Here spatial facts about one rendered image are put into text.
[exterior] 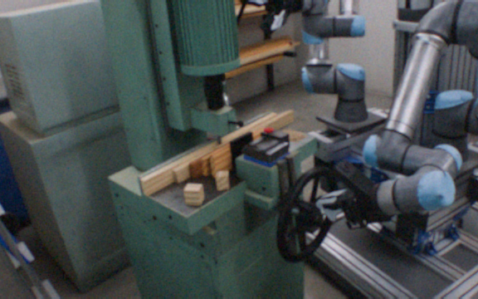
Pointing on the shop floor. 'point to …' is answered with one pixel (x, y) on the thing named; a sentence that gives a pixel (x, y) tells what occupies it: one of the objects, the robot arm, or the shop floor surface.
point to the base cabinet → (207, 264)
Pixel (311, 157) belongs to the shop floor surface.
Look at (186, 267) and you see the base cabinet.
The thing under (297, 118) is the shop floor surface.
